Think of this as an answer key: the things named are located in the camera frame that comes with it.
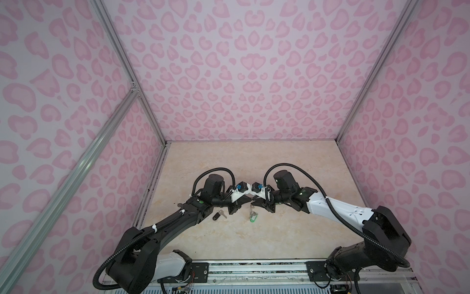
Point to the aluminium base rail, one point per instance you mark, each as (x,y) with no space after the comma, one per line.
(287,276)

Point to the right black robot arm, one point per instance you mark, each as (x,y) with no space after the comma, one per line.
(384,244)

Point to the right corner aluminium post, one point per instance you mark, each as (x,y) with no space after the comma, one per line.
(396,33)

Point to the black headed key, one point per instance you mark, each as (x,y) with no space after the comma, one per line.
(219,214)

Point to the left corner aluminium post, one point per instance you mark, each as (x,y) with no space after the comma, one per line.
(110,30)

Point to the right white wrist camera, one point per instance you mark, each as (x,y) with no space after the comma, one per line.
(259,190)

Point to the diagonal aluminium frame bar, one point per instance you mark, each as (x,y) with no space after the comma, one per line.
(23,254)

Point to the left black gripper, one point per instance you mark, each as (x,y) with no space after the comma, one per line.
(235,206)

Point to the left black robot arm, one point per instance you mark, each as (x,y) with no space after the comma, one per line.
(136,261)

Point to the corner aluminium post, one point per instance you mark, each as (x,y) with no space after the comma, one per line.
(396,33)
(110,30)

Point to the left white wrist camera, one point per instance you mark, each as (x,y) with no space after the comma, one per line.
(240,190)

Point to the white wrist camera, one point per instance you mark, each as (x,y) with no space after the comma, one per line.
(240,190)
(259,190)

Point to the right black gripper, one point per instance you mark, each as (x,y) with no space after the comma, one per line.
(266,205)

